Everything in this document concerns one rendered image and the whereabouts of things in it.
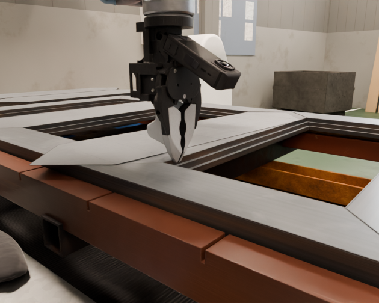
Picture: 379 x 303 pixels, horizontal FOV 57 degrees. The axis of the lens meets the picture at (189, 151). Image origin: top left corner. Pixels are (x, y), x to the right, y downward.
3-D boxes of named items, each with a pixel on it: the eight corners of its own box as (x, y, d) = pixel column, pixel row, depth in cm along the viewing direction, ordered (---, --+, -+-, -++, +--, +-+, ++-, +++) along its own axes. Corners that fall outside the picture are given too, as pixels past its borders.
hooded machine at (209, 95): (205, 123, 574) (206, 36, 540) (232, 128, 529) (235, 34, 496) (172, 128, 531) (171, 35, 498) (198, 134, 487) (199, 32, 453)
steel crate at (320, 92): (297, 109, 739) (300, 70, 719) (352, 116, 651) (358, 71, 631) (269, 113, 679) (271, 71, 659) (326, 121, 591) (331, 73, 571)
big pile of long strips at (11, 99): (110, 97, 204) (110, 86, 203) (160, 101, 180) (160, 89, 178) (-44, 111, 145) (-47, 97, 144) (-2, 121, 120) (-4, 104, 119)
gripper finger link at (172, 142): (156, 156, 58) (154, 100, 56) (183, 163, 54) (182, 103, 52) (142, 160, 56) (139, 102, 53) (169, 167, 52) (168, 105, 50)
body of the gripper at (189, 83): (163, 98, 60) (162, 23, 57) (203, 101, 54) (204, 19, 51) (129, 102, 54) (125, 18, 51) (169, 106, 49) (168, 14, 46)
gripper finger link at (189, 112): (168, 153, 60) (168, 99, 58) (195, 159, 57) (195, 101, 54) (156, 156, 58) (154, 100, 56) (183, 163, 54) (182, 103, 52)
